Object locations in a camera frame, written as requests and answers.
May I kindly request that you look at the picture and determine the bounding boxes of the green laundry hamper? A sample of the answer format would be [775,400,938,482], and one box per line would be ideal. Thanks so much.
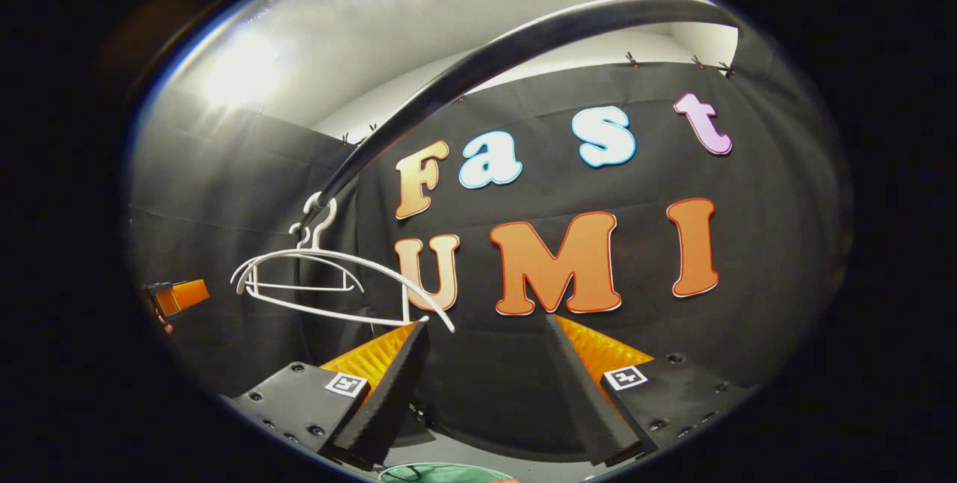
[378,462,517,483]

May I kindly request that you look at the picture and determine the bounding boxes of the black backdrop cloth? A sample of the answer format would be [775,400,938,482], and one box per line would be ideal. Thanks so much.
[351,49,853,461]
[127,87,375,402]

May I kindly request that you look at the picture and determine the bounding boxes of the black clothes rail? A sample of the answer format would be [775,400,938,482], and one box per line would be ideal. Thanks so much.
[295,0,745,226]

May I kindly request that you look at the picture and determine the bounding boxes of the white plastic hanger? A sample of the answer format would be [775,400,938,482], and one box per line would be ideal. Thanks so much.
[243,223,366,294]
[230,191,457,334]

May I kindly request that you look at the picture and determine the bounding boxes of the ceiling light panel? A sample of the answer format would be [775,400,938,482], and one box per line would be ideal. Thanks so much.
[198,27,289,106]

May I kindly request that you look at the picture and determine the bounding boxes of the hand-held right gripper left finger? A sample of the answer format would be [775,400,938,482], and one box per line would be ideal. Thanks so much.
[223,317,434,470]

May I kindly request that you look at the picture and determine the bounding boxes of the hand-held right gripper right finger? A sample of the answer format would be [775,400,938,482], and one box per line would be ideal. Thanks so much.
[544,313,754,468]

